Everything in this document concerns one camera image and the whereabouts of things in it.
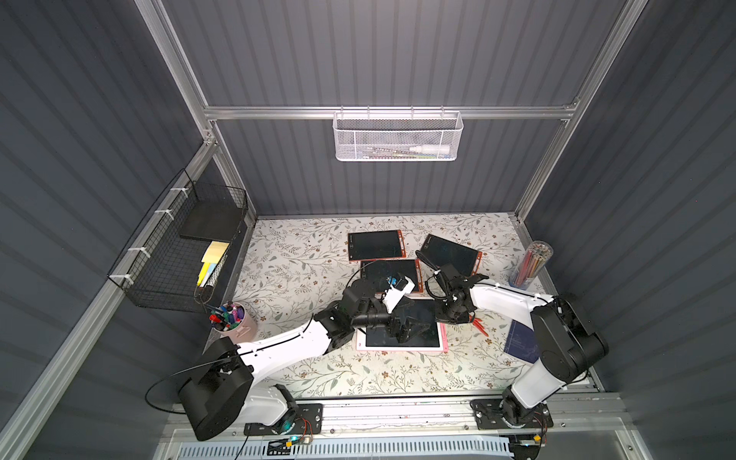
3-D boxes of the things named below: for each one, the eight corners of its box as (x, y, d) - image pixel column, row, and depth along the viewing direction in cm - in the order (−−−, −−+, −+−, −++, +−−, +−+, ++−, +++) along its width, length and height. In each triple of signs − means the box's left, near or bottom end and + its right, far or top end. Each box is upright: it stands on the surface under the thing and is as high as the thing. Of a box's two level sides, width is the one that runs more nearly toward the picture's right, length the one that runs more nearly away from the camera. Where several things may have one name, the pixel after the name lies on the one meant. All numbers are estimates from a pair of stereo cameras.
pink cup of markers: (226, 345, 88) (205, 326, 77) (234, 321, 93) (215, 301, 82) (255, 345, 88) (238, 326, 77) (261, 321, 93) (246, 301, 82)
